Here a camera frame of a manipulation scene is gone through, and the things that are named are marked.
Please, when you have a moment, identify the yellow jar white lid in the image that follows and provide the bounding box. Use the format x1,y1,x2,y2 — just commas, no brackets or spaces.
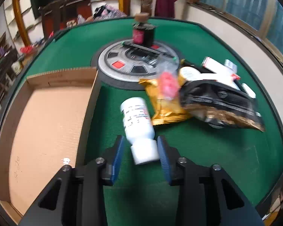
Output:
178,66,202,83

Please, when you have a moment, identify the cardboard box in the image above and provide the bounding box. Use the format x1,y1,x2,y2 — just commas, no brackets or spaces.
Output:
0,66,99,217

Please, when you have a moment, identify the wall shelving unit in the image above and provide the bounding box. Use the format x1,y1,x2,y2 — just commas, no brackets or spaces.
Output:
2,0,45,45

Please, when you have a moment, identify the window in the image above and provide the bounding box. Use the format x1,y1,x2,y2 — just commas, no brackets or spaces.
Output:
186,0,283,66

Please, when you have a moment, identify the white barcode box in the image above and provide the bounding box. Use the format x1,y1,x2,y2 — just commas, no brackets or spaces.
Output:
224,59,238,72

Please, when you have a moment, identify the large white medicine bottle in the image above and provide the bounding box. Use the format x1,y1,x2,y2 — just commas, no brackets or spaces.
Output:
120,97,160,165

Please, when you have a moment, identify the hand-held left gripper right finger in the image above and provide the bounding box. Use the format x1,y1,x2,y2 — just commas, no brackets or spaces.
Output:
157,135,266,226

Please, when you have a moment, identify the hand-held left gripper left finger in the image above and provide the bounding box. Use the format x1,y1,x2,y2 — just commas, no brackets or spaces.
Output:
19,135,126,226

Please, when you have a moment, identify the red and grey box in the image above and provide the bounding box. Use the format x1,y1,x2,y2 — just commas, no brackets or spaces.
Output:
201,57,229,74

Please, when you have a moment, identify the floral fabric bag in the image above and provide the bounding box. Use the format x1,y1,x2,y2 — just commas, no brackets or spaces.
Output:
93,4,128,20

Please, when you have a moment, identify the round table control panel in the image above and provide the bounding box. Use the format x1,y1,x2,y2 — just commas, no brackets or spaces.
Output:
91,40,181,90

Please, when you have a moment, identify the gold snack packet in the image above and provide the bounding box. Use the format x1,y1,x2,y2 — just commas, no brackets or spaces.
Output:
139,76,191,126

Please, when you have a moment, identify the pink sweets clear bag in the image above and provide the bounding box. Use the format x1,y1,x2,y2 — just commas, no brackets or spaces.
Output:
156,62,182,99

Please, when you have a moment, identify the white charger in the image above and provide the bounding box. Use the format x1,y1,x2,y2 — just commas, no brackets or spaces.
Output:
242,83,256,98

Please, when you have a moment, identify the black snack packet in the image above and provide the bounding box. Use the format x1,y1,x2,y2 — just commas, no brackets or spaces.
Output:
179,80,266,132

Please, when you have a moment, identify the maroon garment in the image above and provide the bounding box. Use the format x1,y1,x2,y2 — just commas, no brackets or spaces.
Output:
154,0,178,18

